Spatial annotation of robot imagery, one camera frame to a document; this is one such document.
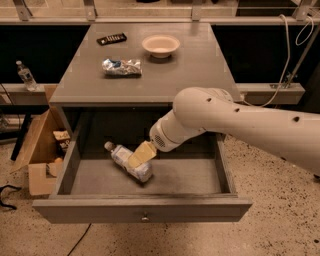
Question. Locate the grey open top drawer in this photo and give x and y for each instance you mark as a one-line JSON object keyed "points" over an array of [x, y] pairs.
{"points": [[189, 184]]}

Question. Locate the black snack bar wrapper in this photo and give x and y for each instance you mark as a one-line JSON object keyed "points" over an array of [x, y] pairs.
{"points": [[111, 39]]}

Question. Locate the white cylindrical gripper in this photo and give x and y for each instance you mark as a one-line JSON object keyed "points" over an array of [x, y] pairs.
{"points": [[159, 137]]}

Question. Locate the open cardboard box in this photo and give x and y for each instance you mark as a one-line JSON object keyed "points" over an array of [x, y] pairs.
{"points": [[39, 155]]}

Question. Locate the clear water bottle on ledge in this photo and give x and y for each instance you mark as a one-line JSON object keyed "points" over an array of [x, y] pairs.
{"points": [[26, 76]]}

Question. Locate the silver foil chip bag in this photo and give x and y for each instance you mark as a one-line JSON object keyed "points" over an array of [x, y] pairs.
{"points": [[122, 67]]}

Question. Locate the blue plastic water bottle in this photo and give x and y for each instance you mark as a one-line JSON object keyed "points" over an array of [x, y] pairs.
{"points": [[120, 154]]}

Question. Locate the white paper bowl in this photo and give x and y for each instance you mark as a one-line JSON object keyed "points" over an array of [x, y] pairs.
{"points": [[160, 46]]}

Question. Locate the grey wooden cabinet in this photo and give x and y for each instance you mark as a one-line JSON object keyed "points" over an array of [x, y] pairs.
{"points": [[198, 62]]}

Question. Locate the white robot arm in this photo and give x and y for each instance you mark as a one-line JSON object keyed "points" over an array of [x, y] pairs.
{"points": [[290, 135]]}

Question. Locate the round metal drawer knob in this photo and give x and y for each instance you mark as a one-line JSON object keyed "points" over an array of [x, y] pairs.
{"points": [[145, 218]]}

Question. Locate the metal stand pole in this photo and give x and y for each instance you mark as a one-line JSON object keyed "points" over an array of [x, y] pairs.
{"points": [[285, 80]]}

